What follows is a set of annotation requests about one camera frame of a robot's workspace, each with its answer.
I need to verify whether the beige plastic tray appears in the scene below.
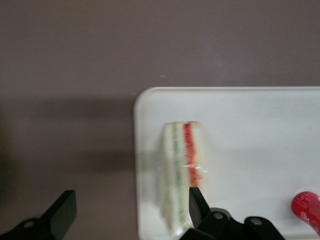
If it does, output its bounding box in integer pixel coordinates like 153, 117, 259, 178
133, 86, 320, 240

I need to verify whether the triangular sandwich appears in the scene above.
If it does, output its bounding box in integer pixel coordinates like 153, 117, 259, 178
158, 120, 210, 238

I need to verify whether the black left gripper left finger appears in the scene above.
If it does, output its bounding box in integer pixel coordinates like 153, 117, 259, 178
0, 189, 78, 240

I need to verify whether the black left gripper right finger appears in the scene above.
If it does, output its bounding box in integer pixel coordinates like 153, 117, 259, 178
183, 186, 286, 240

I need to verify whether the red lidded cup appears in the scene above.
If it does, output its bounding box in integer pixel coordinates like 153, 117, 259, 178
290, 187, 320, 238

